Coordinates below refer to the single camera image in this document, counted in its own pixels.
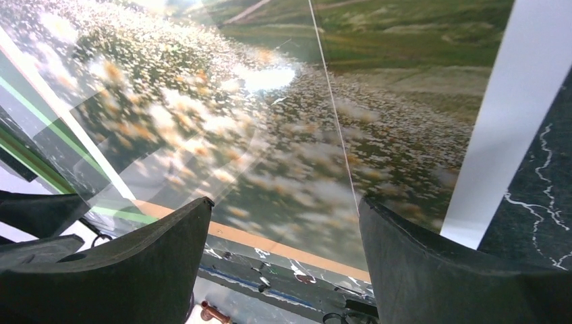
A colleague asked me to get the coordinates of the green picture frame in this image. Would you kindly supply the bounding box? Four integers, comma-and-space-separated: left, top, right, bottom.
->
1, 78, 156, 224

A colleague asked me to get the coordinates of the landscape photo print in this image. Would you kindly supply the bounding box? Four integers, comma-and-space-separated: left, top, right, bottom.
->
0, 0, 572, 272

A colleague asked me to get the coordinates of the brown backing board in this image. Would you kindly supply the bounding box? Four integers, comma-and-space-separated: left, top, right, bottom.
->
207, 220, 370, 283

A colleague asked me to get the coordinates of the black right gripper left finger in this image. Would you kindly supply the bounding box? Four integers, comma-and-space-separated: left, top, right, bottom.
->
1, 197, 214, 323

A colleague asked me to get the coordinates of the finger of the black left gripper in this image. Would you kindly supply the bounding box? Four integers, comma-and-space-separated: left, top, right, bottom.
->
1, 190, 90, 238
1, 234, 85, 271

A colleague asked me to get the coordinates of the clear acrylic sheet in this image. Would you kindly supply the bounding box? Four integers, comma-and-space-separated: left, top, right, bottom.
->
1, 1, 356, 221

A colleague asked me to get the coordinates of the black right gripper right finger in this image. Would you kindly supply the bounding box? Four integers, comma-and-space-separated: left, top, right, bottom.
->
359, 197, 571, 323

